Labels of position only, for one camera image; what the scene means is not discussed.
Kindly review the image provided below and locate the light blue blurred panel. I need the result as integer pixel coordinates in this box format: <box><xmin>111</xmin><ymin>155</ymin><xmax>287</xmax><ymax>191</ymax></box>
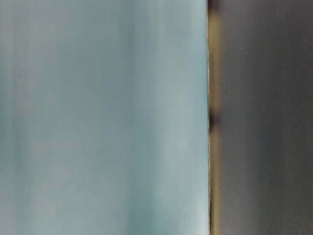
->
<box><xmin>0</xmin><ymin>0</ymin><xmax>209</xmax><ymax>235</ymax></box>

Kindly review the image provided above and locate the dark grey blurred panel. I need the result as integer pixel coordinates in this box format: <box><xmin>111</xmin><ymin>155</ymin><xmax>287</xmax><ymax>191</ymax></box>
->
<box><xmin>207</xmin><ymin>0</ymin><xmax>313</xmax><ymax>235</ymax></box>

